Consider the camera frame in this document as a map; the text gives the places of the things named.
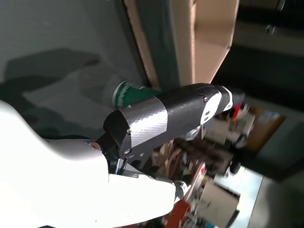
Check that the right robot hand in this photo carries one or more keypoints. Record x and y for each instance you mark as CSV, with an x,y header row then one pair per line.
x,y
59,185

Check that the green drink can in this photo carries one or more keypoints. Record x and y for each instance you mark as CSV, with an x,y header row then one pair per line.
x,y
129,95

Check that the open cardboard box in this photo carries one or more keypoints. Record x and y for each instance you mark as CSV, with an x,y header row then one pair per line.
x,y
209,47

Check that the black table mat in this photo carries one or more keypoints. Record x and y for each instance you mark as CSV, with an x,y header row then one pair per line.
x,y
59,28

